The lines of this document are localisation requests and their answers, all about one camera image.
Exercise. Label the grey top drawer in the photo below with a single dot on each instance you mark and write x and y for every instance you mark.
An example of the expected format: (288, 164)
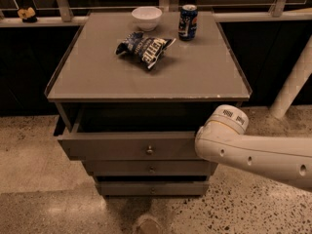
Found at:
(129, 146)

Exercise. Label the grey drawer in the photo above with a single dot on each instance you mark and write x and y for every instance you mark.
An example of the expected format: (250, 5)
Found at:
(129, 146)
(121, 188)
(150, 168)

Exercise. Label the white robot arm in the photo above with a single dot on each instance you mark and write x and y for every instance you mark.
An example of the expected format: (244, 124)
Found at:
(223, 140)

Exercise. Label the grey drawer cabinet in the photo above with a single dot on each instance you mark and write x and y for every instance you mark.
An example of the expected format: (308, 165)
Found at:
(97, 91)

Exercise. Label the grey middle drawer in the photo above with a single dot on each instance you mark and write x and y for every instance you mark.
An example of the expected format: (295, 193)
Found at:
(150, 168)

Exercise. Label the grey bottom drawer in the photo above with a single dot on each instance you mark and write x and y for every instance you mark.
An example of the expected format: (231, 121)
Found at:
(121, 188)

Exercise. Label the blue kettle chips bag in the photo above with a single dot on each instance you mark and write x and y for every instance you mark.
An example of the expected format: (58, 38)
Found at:
(147, 49)

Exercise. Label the white ceramic bowl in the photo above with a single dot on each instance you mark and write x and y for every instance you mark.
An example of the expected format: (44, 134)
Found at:
(146, 18)

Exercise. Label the blue pepsi soda can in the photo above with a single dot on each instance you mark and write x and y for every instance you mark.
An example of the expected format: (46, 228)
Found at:
(187, 22)

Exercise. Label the white diagonal pipe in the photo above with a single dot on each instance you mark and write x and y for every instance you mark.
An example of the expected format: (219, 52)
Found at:
(301, 72)

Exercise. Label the metal window railing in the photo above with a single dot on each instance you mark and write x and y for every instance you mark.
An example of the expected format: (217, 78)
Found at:
(75, 12)

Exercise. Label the small yellow black object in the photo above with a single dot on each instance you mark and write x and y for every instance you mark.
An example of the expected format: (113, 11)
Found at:
(27, 14)

